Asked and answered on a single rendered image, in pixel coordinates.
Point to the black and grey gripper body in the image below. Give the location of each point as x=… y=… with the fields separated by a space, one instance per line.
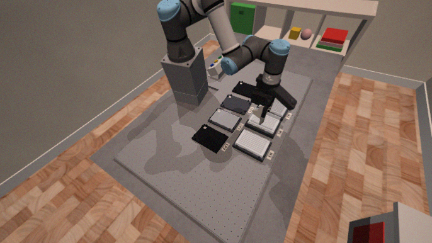
x=261 y=94

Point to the grey operator panel with coloured keys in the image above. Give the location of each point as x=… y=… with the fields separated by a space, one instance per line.
x=215 y=70

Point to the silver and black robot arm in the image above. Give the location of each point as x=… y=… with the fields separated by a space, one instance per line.
x=176 y=15

